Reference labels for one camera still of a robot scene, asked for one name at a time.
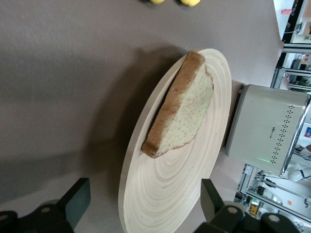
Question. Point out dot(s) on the aluminium frame post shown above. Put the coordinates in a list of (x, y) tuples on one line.
[(252, 191)]

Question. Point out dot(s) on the round wooden plate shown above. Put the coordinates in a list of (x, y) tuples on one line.
[(175, 184)]

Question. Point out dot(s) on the yellow quilted oven mitt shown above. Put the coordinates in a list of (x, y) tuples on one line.
[(156, 1), (190, 2)]

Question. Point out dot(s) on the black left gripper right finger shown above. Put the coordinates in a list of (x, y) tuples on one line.
[(226, 218)]

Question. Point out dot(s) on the brown table cover mat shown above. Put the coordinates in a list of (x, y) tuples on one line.
[(60, 97)]

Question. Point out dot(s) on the beige chrome toaster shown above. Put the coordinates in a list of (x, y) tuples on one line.
[(260, 128)]

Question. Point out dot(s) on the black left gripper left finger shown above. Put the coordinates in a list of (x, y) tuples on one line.
[(60, 211)]

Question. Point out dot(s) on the aluminium frame shelving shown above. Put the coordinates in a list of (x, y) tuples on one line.
[(291, 63)]

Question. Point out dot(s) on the slice of toast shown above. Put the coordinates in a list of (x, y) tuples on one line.
[(184, 114)]

